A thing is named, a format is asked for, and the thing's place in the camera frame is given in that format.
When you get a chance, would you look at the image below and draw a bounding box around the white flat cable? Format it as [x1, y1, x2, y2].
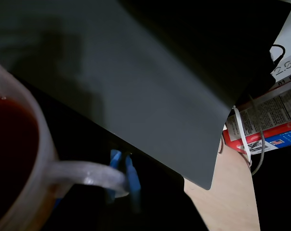
[233, 105, 253, 167]

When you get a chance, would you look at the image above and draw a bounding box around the black silicone work mat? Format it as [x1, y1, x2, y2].
[13, 74, 208, 231]

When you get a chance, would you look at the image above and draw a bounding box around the white printed label box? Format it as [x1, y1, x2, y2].
[270, 54, 291, 77]

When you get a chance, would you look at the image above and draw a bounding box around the frosted glass mug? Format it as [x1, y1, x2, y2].
[0, 56, 130, 231]

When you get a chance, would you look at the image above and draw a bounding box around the red white cardboard box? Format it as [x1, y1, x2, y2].
[222, 79, 291, 154]

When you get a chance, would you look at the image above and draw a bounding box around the black gripper finger blue tape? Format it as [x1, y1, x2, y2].
[106, 149, 124, 205]
[124, 154, 143, 215]

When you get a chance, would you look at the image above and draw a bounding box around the grey braided cable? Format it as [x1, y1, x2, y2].
[249, 94, 266, 176]

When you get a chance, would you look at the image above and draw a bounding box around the thin black cable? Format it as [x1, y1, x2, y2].
[270, 44, 286, 64]

